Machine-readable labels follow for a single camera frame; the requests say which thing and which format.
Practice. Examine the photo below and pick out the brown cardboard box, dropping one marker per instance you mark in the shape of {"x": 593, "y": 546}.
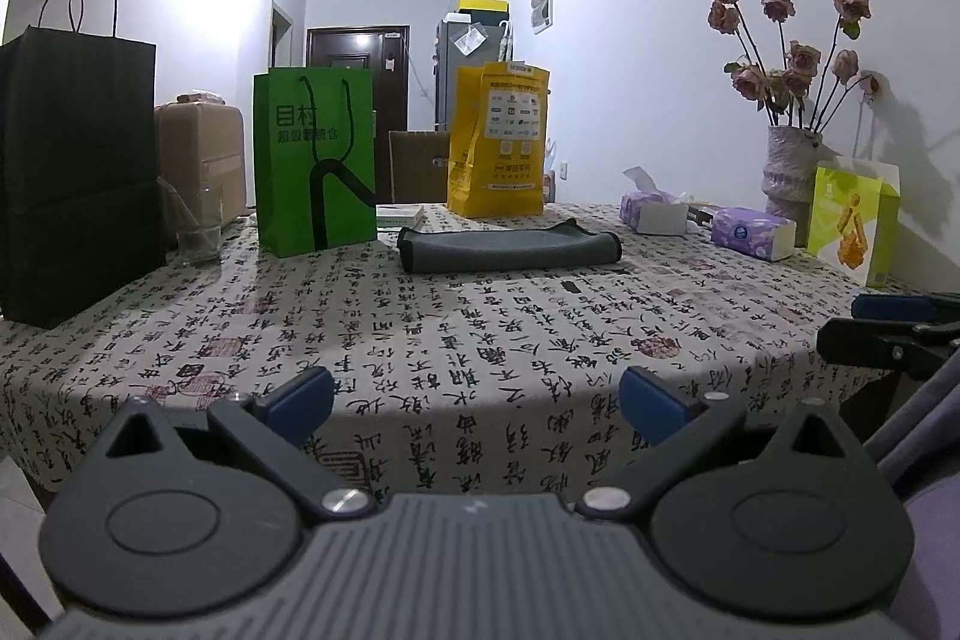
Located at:
{"x": 418, "y": 166}

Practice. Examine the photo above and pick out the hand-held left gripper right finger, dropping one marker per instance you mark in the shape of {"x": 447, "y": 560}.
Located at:
{"x": 654, "y": 406}

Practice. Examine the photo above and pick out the white yellow-green paper bag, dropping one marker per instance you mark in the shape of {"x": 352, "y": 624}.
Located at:
{"x": 855, "y": 220}

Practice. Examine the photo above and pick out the wall picture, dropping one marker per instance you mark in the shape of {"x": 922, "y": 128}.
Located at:
{"x": 541, "y": 3}

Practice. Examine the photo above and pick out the purple tissue pack open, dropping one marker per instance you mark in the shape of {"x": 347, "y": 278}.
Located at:
{"x": 646, "y": 201}

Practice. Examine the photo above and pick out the calligraphy printed tablecloth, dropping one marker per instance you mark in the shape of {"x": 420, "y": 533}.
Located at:
{"x": 480, "y": 340}

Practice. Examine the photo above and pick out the purple tissue pack sealed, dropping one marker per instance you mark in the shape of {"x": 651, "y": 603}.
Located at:
{"x": 752, "y": 232}

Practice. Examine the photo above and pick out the grey towel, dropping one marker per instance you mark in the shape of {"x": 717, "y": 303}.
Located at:
{"x": 504, "y": 247}

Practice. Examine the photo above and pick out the beige suitcase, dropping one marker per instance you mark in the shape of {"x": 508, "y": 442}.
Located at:
{"x": 204, "y": 160}

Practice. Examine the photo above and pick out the black paper bag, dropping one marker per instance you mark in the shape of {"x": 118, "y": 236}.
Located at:
{"x": 71, "y": 183}

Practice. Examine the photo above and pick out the yellow box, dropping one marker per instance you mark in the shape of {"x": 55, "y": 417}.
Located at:
{"x": 484, "y": 4}

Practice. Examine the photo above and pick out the yellow paper bag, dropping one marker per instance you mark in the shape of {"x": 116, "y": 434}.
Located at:
{"x": 496, "y": 141}

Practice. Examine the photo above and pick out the white green book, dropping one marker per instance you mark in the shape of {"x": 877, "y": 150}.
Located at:
{"x": 399, "y": 215}

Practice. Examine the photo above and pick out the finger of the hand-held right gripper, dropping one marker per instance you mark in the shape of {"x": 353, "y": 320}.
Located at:
{"x": 877, "y": 340}
{"x": 889, "y": 307}

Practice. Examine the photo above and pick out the dark brown door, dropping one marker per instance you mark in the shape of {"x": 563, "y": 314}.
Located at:
{"x": 358, "y": 78}

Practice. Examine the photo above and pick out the clear drinking glass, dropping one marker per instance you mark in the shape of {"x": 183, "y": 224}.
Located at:
{"x": 196, "y": 231}

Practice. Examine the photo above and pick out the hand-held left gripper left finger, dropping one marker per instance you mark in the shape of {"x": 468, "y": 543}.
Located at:
{"x": 298, "y": 397}

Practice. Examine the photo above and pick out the pale textured vase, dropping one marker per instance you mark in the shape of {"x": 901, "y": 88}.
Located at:
{"x": 791, "y": 179}

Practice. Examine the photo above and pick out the dried pink roses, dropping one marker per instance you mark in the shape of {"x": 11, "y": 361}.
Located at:
{"x": 795, "y": 63}

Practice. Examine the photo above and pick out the small white box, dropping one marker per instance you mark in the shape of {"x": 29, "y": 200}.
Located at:
{"x": 661, "y": 218}

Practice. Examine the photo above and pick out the green paper bag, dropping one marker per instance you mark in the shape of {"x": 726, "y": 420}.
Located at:
{"x": 313, "y": 160}

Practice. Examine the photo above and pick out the grey refrigerator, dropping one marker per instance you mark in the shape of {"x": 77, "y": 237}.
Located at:
{"x": 465, "y": 48}

